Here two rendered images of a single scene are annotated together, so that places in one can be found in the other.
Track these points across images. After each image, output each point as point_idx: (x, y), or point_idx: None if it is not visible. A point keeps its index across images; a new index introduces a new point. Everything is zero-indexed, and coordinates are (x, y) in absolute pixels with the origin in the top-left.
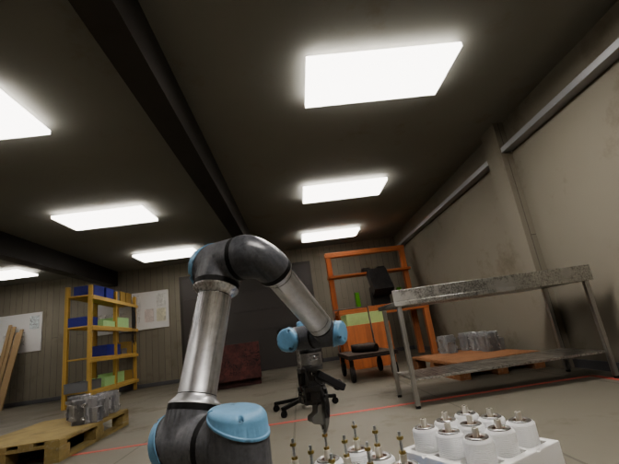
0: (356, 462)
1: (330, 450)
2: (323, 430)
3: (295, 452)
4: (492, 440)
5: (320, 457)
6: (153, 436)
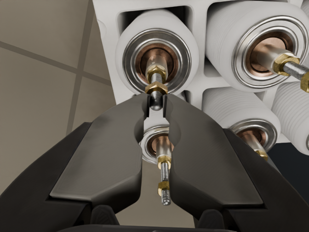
0: (274, 19)
1: (163, 64)
2: (161, 107)
3: (168, 171)
4: None
5: (129, 78)
6: None
